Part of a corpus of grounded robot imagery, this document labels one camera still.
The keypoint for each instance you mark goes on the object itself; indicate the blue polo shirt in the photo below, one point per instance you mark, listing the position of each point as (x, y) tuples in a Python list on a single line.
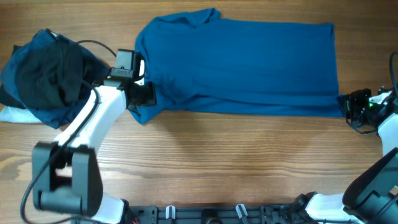
[(200, 61)]

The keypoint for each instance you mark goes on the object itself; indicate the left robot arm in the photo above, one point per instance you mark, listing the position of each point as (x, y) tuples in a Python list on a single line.
[(65, 173)]

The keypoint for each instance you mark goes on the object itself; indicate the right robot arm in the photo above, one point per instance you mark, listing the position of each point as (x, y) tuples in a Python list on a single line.
[(368, 199)]

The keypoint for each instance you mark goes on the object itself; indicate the dark navy crumpled garment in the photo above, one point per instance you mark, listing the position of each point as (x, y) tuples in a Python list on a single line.
[(93, 69)]

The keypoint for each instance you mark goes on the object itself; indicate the black crumpled garment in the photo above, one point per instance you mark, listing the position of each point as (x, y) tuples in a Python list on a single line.
[(50, 77)]

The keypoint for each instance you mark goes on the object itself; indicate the white cloth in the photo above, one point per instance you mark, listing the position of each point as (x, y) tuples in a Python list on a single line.
[(17, 115)]

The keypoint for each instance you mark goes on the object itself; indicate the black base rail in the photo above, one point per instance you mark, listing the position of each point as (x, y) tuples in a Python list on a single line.
[(264, 214)]

